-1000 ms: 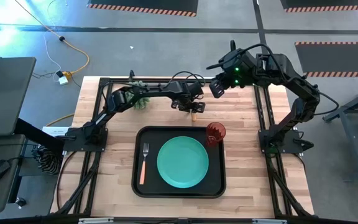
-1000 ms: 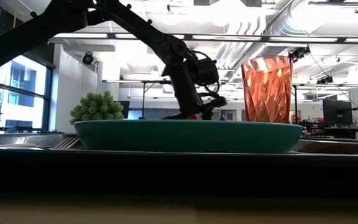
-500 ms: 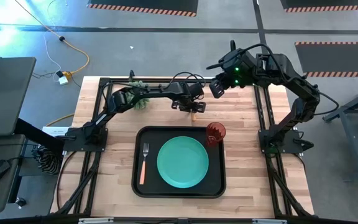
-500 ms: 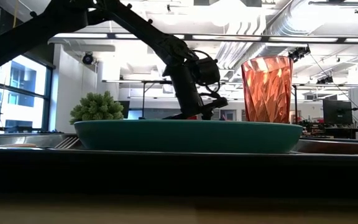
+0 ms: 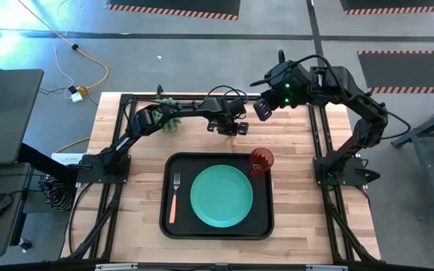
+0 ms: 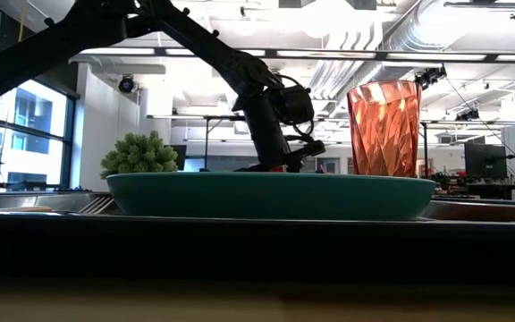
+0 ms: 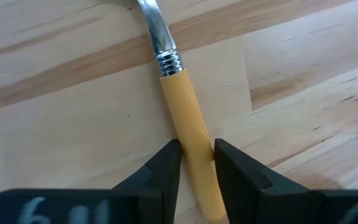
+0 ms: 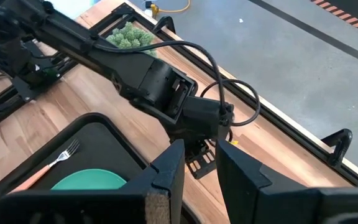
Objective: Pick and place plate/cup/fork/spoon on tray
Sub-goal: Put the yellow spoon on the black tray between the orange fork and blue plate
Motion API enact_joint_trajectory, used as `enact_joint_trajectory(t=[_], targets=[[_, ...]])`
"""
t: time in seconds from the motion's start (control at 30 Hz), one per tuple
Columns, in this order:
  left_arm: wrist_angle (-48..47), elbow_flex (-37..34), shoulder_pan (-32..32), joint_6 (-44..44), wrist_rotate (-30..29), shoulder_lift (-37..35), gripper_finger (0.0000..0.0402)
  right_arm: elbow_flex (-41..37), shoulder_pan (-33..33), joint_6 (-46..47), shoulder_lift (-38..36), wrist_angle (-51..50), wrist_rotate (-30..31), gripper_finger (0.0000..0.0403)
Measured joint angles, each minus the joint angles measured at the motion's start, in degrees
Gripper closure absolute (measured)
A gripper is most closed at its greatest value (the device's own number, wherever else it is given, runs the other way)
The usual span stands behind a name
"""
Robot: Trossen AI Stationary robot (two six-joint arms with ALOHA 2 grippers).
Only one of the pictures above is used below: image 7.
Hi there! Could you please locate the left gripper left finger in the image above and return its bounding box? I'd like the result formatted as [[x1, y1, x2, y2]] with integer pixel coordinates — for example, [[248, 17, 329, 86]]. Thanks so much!
[[0, 138, 183, 224]]

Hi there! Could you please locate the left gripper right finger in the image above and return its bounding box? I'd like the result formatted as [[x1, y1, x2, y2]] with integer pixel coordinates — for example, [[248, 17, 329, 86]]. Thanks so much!
[[213, 138, 358, 224]]

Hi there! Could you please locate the spoon with wooden handle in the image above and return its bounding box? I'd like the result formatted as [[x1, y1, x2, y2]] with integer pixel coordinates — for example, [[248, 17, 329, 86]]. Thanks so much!
[[135, 0, 230, 224]]

